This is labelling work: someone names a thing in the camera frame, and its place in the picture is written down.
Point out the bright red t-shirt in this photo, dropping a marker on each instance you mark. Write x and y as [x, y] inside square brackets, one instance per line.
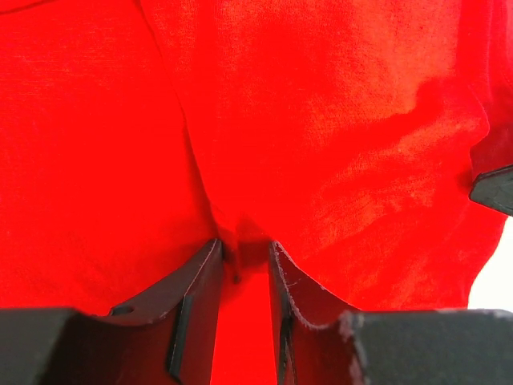
[133, 132]

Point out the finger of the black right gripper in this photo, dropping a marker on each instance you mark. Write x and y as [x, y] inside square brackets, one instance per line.
[494, 190]

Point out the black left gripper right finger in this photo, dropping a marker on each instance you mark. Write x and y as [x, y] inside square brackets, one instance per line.
[312, 332]

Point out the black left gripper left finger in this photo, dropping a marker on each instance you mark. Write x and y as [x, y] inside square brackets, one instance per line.
[163, 335]

